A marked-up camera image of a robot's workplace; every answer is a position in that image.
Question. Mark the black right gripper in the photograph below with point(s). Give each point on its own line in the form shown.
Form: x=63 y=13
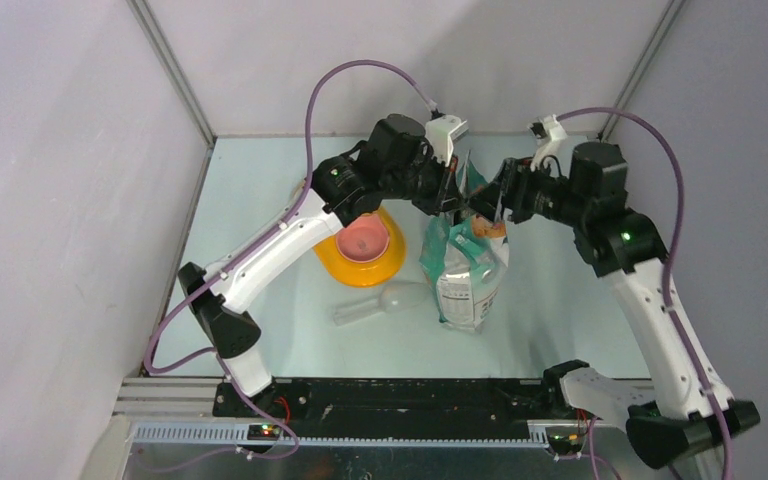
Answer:
x=517 y=178

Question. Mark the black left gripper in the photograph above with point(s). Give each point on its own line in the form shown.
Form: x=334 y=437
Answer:
x=445 y=196

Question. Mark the green white pet food bag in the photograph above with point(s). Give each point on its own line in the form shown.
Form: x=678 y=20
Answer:
x=464 y=258

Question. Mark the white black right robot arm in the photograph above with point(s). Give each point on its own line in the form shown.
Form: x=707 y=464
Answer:
x=689 y=410

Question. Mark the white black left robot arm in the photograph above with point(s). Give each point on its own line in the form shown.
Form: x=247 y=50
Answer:
x=401 y=160

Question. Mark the clear plastic food scoop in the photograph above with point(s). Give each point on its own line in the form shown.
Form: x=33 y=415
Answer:
x=393 y=297

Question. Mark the pink cat ear bowl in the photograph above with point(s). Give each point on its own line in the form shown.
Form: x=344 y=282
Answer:
x=364 y=240

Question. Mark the yellow double bowl feeder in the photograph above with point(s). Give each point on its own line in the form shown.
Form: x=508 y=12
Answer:
x=364 y=275

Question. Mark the right controller board with LEDs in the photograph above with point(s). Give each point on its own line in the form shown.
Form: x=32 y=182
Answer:
x=565 y=445

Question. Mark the controller board with leds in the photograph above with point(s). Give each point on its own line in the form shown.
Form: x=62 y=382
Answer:
x=264 y=432
x=565 y=445

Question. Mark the left controller board with LEDs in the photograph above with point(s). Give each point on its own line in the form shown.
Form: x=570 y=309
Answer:
x=264 y=432

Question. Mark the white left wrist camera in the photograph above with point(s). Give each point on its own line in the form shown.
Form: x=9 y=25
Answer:
x=442 y=133

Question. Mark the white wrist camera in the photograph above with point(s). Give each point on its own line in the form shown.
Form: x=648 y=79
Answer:
x=442 y=133
x=550 y=136

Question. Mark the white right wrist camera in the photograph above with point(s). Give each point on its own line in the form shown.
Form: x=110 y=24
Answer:
x=550 y=136

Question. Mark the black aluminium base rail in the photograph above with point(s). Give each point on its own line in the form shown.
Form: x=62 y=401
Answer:
x=481 y=412

